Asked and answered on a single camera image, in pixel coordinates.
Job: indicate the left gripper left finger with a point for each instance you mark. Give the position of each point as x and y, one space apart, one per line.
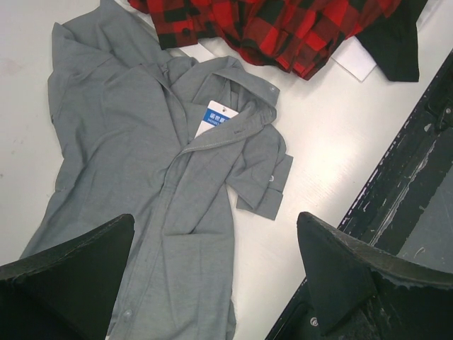
67 291

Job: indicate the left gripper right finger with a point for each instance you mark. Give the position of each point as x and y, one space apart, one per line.
361 292

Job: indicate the red black plaid shirt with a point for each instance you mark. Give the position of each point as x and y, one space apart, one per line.
296 36

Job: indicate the grey shirt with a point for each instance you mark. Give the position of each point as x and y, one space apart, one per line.
126 113

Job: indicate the blue white shirt tag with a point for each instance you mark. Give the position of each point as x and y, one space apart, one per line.
215 115

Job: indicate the white paper sheet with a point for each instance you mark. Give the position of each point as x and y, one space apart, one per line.
354 59

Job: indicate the black base frame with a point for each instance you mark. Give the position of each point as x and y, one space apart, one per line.
405 208

